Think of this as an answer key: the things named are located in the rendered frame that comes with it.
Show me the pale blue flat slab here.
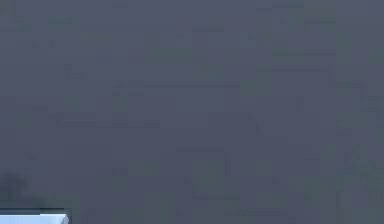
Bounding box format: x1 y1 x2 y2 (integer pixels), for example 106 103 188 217
0 209 71 224

